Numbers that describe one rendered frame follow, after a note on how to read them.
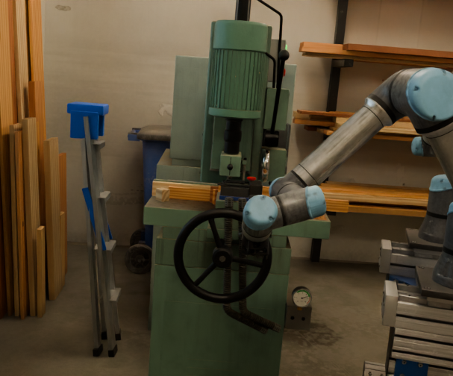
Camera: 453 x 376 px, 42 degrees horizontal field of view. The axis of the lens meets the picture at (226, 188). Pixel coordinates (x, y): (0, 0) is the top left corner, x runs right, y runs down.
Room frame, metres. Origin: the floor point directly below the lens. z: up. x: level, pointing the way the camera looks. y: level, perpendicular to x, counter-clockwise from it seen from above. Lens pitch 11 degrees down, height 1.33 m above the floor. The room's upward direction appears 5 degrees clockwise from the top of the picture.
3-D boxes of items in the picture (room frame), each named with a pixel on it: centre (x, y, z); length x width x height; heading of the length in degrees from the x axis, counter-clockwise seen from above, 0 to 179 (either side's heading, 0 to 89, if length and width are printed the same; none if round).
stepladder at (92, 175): (2.70, 0.59, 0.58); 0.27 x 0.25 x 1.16; 93
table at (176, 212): (1.92, -0.04, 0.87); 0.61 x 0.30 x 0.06; 90
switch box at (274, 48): (2.34, -0.15, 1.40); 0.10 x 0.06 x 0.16; 0
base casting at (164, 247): (2.15, -0.01, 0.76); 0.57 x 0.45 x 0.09; 0
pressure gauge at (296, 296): (1.81, -0.27, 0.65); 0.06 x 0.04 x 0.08; 90
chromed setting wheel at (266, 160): (2.15, -0.13, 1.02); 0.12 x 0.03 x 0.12; 0
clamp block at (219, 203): (1.83, -0.04, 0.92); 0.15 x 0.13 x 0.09; 90
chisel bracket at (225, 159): (2.04, -0.01, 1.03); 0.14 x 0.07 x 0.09; 0
